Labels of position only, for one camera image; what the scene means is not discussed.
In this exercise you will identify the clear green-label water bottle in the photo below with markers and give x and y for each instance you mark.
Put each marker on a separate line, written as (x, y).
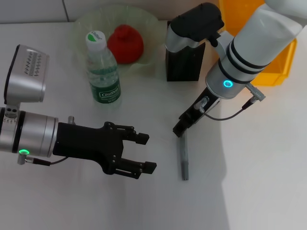
(104, 72)

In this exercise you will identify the black mesh pen holder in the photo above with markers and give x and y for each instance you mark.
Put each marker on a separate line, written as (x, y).
(184, 67)

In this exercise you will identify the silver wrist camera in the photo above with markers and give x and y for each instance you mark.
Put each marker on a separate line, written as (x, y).
(194, 24)
(26, 76)

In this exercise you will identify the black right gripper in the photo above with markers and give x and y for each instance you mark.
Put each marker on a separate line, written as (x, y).
(199, 112)

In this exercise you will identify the yellow plastic bin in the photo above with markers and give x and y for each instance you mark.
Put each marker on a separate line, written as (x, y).
(275, 74)

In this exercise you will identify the grey pen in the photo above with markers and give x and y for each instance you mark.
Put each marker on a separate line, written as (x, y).
(184, 158)

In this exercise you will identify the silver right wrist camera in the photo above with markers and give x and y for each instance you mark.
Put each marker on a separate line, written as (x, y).
(194, 24)

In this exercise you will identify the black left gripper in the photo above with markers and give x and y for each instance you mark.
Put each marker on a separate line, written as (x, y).
(88, 146)

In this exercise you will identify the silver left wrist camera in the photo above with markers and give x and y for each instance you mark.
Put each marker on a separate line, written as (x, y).
(26, 76)

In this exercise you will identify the red-orange fruit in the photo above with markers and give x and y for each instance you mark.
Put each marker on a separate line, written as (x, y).
(126, 44)

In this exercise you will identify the translucent green fruit plate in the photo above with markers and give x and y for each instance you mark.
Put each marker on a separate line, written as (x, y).
(148, 36)

